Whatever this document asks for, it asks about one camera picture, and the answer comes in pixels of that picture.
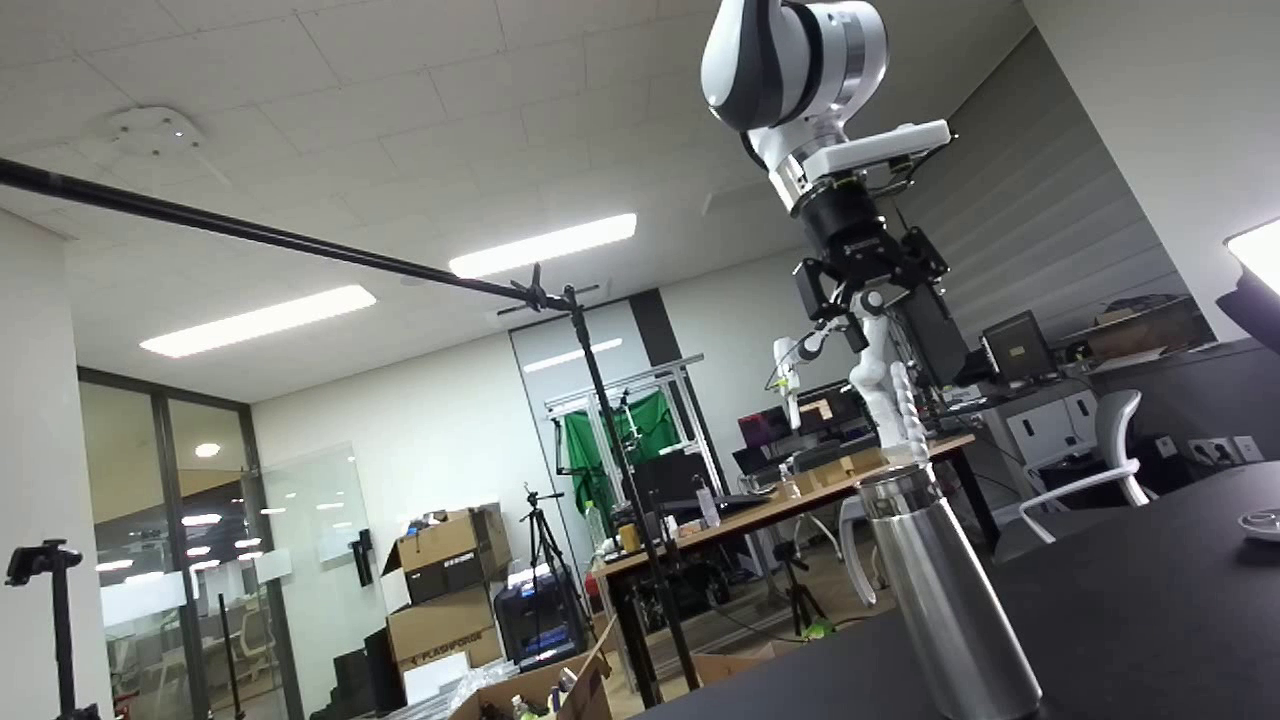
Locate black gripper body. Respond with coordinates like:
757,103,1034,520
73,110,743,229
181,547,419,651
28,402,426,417
795,177,951,293

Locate black horizontal rod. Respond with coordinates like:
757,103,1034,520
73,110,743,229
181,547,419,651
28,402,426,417
0,152,582,322

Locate black computer monitor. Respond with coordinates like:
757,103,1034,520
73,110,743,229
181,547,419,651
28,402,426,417
982,308,1060,389

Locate monitor with pink screen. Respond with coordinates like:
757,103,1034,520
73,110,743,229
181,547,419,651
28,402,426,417
736,403,808,457

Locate grey window blinds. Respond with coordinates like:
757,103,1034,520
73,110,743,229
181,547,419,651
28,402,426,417
894,25,1211,354

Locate wooden table with black legs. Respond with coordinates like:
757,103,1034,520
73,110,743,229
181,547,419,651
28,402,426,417
590,428,1008,712

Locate white mesh office chair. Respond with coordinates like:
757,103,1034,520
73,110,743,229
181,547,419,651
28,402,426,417
1016,383,1161,547

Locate black vertical stand pole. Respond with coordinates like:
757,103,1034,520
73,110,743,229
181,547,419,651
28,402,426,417
562,279,710,712

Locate small black tripod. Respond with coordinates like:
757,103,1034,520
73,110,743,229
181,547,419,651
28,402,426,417
767,538,833,642

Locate rectangular ceiling light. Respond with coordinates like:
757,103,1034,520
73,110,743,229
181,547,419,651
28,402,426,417
136,279,383,363
446,207,645,286

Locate green cloth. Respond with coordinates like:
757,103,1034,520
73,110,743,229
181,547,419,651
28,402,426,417
551,389,683,520

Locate stainless steel flask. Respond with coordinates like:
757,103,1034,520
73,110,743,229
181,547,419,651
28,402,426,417
849,457,1053,720

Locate white lamp panel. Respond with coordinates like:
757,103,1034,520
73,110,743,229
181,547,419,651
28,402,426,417
1211,215,1280,362

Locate slim black tripod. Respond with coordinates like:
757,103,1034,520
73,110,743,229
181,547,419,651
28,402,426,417
521,485,582,613

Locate silver flask lid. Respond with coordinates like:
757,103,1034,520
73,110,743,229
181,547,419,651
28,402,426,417
1231,501,1280,547

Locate dark blue plastic crate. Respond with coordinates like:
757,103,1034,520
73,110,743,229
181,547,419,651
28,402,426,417
492,566,592,673

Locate closed cardboard box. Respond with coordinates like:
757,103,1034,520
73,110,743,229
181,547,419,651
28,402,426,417
383,584,508,673
380,501,521,608

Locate open cardboard box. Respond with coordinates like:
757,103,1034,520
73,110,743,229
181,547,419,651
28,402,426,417
447,613,627,720

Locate round ceiling detector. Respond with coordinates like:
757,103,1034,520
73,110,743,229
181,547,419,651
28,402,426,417
100,101,207,164

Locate glass door partition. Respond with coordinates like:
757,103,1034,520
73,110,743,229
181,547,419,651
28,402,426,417
75,370,310,720

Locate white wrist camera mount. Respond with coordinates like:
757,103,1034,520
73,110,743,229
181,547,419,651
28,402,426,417
777,117,960,215

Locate white metal frame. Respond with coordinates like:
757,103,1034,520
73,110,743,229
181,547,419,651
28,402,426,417
574,349,736,511

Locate black camera tripod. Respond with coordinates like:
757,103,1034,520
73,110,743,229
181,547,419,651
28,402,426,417
0,538,109,720

